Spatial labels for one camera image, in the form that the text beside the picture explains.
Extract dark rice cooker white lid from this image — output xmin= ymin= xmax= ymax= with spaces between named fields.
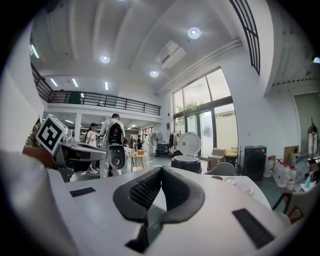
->
xmin=170 ymin=131 xmax=203 ymax=175

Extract black standing fan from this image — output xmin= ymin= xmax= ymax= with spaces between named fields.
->
xmin=148 ymin=132 xmax=165 ymax=158

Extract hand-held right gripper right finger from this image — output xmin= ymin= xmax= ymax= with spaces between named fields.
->
xmin=161 ymin=164 xmax=206 ymax=225

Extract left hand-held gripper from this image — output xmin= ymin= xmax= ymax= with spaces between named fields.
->
xmin=35 ymin=113 xmax=107 ymax=183

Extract round wooden side table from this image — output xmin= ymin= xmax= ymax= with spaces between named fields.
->
xmin=126 ymin=151 xmax=149 ymax=173

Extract black mezzanine railing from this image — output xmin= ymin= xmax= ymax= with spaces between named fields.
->
xmin=31 ymin=63 xmax=162 ymax=116

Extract black bin yellow lid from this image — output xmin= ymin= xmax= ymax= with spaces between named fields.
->
xmin=224 ymin=152 xmax=239 ymax=166

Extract white ceiling air conditioner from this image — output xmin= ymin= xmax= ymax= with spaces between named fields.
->
xmin=154 ymin=39 xmax=188 ymax=70

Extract white dish red mark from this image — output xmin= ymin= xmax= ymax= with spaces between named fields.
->
xmin=238 ymin=183 xmax=256 ymax=196

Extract black box appliance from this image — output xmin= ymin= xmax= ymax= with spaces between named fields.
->
xmin=241 ymin=145 xmax=268 ymax=182

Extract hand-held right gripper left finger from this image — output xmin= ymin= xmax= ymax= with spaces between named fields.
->
xmin=112 ymin=166 xmax=164 ymax=223

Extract group of clear plastic jugs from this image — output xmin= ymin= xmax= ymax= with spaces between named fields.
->
xmin=262 ymin=155 xmax=297 ymax=191

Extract glass entrance doors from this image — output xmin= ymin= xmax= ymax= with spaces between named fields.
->
xmin=172 ymin=67 xmax=239 ymax=161

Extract clothes rack with garments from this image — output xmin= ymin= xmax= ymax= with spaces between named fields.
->
xmin=167 ymin=130 xmax=183 ymax=156

